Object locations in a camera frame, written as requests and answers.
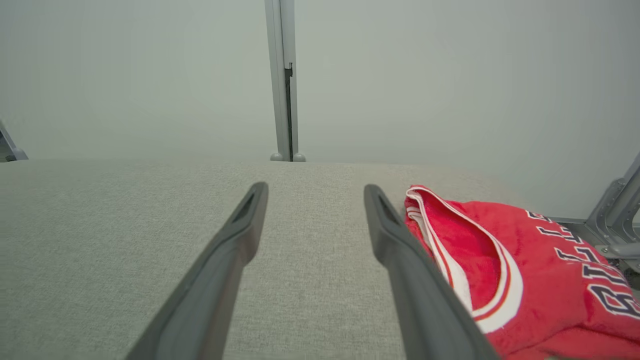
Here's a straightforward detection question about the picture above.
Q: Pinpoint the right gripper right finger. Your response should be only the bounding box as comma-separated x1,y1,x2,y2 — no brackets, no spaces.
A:
363,184,501,360

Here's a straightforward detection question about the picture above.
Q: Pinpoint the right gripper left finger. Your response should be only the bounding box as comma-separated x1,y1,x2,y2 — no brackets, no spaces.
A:
125,181,269,360

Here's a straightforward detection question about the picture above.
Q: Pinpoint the red basketball jersey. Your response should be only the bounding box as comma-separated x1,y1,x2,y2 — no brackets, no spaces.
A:
404,185,640,360

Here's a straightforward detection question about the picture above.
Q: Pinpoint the grey metal bracket frame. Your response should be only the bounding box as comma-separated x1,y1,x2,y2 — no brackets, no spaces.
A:
547,152,640,275

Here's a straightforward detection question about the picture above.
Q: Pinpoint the grey post with black slot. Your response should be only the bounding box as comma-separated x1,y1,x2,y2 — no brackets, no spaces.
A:
264,0,307,162

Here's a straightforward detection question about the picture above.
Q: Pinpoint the grey metal frame post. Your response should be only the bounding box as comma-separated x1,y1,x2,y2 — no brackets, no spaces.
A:
0,120,29,163

